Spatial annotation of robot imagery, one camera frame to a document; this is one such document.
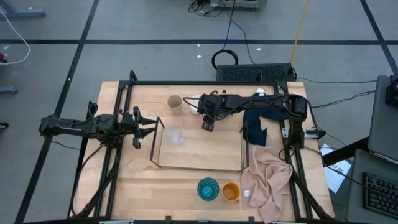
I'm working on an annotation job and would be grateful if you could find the grey desk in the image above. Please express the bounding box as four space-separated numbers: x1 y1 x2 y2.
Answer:
346 148 398 224

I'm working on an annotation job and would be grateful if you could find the black aluminium rig frame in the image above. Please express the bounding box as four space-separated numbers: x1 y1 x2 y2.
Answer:
67 70 335 224

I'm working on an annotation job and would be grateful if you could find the black vented computer case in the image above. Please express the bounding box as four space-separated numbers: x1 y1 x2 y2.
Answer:
216 63 297 83

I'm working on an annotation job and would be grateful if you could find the orange plastic cup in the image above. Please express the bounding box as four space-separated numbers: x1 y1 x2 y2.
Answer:
221 182 241 202

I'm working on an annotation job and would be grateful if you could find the teal swirled bowl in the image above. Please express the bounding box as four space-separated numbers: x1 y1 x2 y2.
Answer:
197 177 220 202

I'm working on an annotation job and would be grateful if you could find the clear plastic cup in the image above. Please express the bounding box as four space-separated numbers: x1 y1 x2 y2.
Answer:
165 128 185 147

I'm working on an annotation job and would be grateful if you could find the wooden shelf with black frame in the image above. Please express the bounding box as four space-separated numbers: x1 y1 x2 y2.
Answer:
150 116 251 172

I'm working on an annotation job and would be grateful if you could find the yellow cable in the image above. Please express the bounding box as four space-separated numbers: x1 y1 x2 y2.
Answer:
289 0 312 66

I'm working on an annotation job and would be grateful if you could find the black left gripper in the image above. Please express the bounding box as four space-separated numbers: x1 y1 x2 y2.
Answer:
121 105 158 150

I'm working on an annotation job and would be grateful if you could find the black keyboard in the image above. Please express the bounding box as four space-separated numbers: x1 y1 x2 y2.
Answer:
362 172 398 220

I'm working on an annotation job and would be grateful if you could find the pale pink cloth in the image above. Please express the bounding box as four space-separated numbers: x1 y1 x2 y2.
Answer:
239 143 295 224

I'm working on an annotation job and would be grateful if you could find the coiled black cable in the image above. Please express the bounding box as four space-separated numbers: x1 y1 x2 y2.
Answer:
211 0 239 71

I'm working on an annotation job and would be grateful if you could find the white paper sheet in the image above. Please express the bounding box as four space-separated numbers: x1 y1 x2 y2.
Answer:
320 142 353 194

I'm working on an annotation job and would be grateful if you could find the navy blue cloth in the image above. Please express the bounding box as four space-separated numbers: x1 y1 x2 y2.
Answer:
242 88 290 147

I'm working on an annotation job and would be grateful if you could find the grey table leg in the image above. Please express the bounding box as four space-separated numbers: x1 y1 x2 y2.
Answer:
0 0 47 19

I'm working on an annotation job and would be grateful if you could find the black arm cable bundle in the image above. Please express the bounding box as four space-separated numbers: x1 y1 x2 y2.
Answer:
68 144 108 218

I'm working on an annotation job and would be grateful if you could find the equipment cart base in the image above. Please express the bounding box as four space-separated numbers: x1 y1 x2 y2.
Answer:
188 0 268 13

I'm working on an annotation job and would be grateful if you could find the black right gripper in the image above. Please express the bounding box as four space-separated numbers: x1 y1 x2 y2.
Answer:
197 92 226 133

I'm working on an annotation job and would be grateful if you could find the grey laptop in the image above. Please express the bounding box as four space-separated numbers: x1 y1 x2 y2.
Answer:
368 74 398 162

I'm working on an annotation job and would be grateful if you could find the white ceramic mug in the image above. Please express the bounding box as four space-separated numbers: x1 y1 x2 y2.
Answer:
189 95 203 115

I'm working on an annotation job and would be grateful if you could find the white cable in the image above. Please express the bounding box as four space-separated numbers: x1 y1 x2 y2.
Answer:
0 9 31 66

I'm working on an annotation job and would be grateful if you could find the beige paper cup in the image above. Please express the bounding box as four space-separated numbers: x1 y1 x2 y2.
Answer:
167 94 184 116

